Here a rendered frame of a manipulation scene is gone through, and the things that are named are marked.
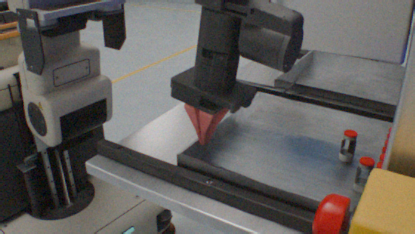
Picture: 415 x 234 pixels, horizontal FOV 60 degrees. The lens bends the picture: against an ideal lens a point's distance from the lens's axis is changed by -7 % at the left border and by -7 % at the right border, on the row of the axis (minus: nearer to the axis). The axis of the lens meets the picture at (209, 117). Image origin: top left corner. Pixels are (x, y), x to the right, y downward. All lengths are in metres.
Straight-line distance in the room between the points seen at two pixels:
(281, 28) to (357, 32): 0.95
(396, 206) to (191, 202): 0.29
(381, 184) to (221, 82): 0.26
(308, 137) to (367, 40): 0.77
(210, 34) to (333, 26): 0.94
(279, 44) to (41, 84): 0.76
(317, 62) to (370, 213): 0.79
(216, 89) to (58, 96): 0.65
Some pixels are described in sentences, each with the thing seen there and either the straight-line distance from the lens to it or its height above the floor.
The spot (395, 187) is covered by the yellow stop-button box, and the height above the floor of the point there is 1.03.
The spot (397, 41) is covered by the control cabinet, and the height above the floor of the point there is 0.88.
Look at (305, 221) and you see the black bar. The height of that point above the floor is 0.90.
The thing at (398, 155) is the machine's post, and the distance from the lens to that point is 0.33.
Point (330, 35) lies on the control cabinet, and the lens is 1.38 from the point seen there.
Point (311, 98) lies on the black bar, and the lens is 0.76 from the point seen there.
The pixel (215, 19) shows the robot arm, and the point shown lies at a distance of 0.46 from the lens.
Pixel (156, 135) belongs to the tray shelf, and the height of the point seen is 0.88.
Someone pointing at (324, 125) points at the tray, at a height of 0.88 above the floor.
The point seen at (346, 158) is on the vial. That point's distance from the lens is 0.59.
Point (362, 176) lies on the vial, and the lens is 0.53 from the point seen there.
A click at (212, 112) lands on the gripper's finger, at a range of 0.50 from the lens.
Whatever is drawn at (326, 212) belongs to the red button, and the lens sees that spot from 0.29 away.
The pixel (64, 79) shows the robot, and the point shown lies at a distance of 1.11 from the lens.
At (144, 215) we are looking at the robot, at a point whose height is 0.26.
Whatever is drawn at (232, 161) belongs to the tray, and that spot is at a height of 0.88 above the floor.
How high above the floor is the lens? 1.19
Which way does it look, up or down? 26 degrees down
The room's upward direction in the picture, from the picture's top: straight up
